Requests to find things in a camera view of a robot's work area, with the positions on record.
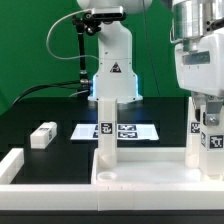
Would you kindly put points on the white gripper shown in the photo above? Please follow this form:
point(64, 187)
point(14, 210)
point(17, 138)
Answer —
point(203, 71)

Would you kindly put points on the white desk top tray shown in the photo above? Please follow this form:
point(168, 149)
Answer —
point(146, 165)

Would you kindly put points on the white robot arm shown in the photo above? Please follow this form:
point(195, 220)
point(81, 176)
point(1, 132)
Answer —
point(198, 35)

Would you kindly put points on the fiducial marker sheet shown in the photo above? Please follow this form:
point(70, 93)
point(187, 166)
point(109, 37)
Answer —
point(123, 132)

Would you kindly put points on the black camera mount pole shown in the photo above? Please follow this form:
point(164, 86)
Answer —
point(84, 25)

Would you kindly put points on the black camera on mount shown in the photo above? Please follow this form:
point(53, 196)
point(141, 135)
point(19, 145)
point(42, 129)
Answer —
point(106, 14)

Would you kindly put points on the white left fence rail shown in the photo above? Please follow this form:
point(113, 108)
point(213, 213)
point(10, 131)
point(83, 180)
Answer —
point(11, 165)

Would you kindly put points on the white fence rail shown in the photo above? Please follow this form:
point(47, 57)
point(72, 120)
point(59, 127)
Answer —
point(196, 196)
point(11, 165)

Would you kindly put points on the white front fence rail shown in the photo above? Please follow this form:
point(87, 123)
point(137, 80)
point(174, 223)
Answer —
point(196, 196)

